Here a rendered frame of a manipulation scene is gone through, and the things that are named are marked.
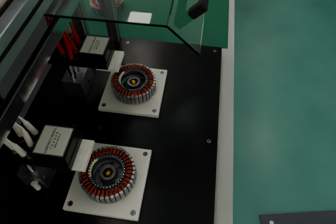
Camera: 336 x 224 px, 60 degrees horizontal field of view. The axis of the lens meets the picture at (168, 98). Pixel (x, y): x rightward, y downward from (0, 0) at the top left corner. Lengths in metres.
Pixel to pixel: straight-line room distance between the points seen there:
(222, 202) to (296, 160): 1.02
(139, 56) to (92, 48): 0.22
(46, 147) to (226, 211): 0.37
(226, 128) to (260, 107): 1.03
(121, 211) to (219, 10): 0.73
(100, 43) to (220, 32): 0.43
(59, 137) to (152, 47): 0.44
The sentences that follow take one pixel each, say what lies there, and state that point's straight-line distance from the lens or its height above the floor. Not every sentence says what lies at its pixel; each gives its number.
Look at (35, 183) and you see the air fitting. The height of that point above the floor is 0.81.
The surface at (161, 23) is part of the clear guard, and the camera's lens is 0.48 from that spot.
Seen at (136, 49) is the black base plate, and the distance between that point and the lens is 0.87.
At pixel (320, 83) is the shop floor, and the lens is 2.01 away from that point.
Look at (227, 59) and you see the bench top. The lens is 0.88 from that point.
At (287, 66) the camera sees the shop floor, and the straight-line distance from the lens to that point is 2.03.
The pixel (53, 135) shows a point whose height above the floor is 0.92.
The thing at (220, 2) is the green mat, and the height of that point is 0.75.
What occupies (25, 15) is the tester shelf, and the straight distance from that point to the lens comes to 0.48.
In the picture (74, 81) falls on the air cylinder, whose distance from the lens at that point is 0.74.
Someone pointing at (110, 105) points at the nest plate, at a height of 0.78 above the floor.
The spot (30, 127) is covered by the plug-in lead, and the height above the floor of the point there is 0.93.
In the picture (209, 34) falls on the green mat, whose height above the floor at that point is 0.75.
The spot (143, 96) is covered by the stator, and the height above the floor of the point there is 0.81.
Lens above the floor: 1.36
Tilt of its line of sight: 53 degrees down
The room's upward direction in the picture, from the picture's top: straight up
